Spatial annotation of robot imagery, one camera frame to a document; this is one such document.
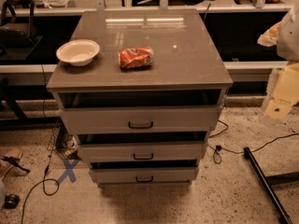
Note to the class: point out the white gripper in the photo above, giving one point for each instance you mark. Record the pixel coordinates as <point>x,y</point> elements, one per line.
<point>290,39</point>

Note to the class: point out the grey drawer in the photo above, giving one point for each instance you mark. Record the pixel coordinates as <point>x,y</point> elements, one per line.
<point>142,111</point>
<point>115,147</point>
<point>141,172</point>

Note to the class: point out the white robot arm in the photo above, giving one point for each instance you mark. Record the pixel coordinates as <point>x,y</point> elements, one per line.
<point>284,35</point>

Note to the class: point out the grey drawer cabinet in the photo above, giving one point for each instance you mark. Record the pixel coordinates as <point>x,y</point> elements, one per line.
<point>184,56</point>

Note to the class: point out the black metal stand leg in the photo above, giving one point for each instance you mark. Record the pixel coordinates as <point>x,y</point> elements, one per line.
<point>272,180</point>

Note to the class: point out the crushed orange soda can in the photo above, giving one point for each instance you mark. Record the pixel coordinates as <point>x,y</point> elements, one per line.
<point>135,57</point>

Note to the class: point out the white paper bowl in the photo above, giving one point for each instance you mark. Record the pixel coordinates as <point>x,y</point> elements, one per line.
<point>78,52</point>

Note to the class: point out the blue tape cross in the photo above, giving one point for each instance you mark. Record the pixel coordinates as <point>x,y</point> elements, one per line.
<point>69,166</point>

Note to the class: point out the black chair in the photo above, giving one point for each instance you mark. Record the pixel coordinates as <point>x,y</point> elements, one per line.
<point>17,39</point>

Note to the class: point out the small black round object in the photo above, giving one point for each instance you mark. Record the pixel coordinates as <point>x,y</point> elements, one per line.
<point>11,201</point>

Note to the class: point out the wire mesh basket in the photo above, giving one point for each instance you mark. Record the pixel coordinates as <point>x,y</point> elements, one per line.
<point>62,143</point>

